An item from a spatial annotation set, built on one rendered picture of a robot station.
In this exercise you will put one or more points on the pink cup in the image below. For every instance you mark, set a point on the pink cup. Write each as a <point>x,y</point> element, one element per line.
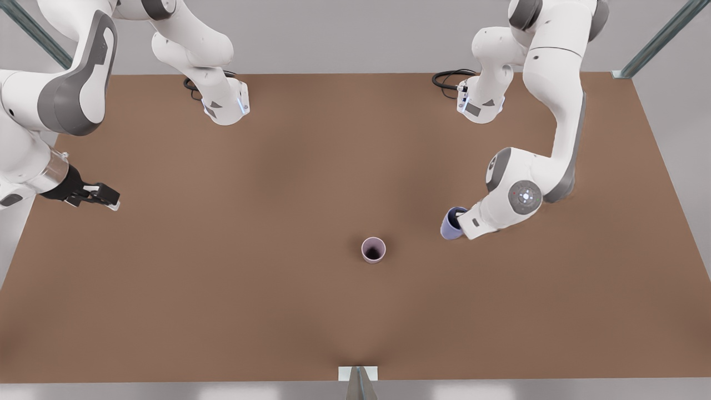
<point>373,250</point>

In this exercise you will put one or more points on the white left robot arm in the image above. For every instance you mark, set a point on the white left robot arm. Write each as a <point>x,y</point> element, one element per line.
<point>555,83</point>

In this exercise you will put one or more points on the purple cup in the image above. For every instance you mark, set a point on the purple cup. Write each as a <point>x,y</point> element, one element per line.
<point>447,228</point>

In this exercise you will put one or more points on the silver frame post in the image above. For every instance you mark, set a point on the silver frame post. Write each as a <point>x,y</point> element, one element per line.
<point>359,383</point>
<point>39,33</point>
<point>658,41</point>

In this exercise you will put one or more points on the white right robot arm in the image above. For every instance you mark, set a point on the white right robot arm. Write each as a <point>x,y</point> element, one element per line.
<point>83,83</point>

